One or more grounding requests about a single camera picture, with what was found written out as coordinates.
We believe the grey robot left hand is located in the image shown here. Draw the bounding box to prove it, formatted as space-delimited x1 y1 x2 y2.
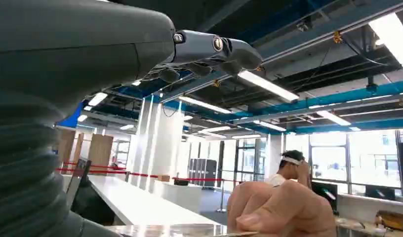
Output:
0 0 263 122

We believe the person's hand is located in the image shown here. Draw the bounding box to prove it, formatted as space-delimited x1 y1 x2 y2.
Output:
226 180 337 237

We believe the black computer monitor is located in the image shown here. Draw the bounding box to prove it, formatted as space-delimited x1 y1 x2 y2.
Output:
365 185 396 201
311 181 339 214

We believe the person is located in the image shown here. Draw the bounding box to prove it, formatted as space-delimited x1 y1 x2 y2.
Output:
264 150 313 191

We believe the short ceiling light panel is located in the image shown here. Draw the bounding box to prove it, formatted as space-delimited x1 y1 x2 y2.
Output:
88 92 109 107

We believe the long ceiling light strip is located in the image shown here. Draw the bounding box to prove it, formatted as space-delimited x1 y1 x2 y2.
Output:
317 110 352 127
237 70 300 103
252 120 287 132
178 95 234 115

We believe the wooden panel board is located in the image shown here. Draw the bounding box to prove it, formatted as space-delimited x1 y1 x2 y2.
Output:
57 129 77 174
87 133 114 176

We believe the yellow machine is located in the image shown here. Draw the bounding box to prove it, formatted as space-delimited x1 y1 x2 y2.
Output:
375 210 403 232

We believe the white low counter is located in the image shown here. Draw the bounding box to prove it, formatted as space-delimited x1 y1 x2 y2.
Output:
154 180 203 214

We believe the ribbed grey left arm sleeve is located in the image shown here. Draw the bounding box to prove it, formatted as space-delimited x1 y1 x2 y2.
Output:
0 85 122 237

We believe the white square column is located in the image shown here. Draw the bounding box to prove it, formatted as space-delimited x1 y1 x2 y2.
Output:
127 97 186 194

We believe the red barrier belt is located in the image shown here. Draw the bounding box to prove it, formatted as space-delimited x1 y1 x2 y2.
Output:
56 162 242 184

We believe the grey leaning flat stand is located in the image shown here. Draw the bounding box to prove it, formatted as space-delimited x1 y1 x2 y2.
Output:
65 158 92 211

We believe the long white table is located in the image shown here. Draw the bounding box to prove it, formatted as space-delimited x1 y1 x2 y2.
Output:
61 174 222 227

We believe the wide bright ceiling light panel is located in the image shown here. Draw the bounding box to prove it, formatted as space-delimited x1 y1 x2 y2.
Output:
368 12 403 78

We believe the metal barrier stanchion post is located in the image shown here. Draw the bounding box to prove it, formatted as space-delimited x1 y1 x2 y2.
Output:
217 188 229 214

